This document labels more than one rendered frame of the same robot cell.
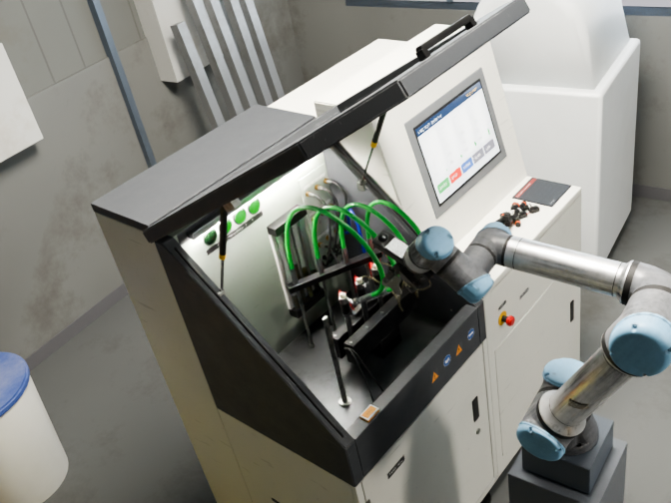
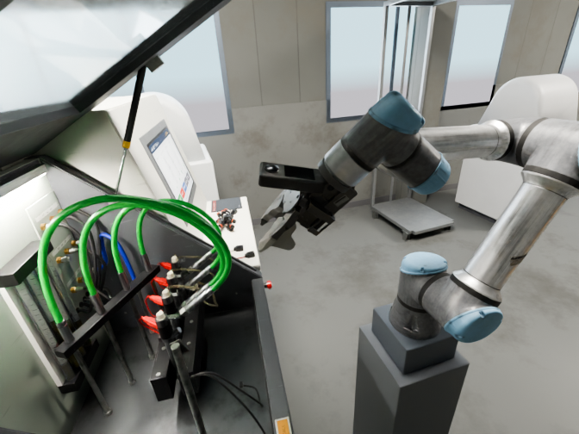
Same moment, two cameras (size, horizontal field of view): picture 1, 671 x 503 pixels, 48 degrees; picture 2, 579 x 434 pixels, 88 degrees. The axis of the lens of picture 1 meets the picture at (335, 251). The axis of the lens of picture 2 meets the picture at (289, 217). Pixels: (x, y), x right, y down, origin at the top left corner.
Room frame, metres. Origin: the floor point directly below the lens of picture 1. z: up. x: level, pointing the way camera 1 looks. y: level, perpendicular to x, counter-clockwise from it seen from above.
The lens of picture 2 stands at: (1.22, 0.28, 1.62)
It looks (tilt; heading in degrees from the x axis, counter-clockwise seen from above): 26 degrees down; 303
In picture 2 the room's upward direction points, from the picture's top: 4 degrees counter-clockwise
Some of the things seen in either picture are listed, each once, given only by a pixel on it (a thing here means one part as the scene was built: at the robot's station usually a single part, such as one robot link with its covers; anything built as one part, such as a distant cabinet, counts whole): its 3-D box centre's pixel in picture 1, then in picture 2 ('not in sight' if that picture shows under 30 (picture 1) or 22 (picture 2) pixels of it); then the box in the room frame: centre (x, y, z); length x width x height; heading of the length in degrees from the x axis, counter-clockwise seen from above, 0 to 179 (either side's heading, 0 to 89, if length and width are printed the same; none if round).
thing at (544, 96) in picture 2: not in sight; (514, 151); (0.90, -3.59, 0.72); 0.78 x 0.64 x 1.43; 137
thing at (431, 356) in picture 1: (417, 384); (270, 368); (1.60, -0.16, 0.87); 0.62 x 0.04 x 0.16; 133
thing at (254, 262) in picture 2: (507, 231); (228, 228); (2.15, -0.61, 0.96); 0.70 x 0.22 x 0.03; 133
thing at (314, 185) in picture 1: (324, 213); (69, 250); (2.13, 0.01, 1.20); 0.13 x 0.03 x 0.31; 133
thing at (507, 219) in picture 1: (511, 216); (227, 217); (2.17, -0.63, 1.01); 0.23 x 0.11 x 0.06; 133
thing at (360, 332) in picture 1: (377, 326); (185, 342); (1.86, -0.08, 0.91); 0.34 x 0.10 x 0.15; 133
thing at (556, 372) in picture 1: (566, 388); (423, 278); (1.29, -0.49, 1.07); 0.13 x 0.12 x 0.14; 140
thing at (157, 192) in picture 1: (325, 285); not in sight; (2.35, 0.07, 0.75); 1.40 x 0.28 x 1.50; 133
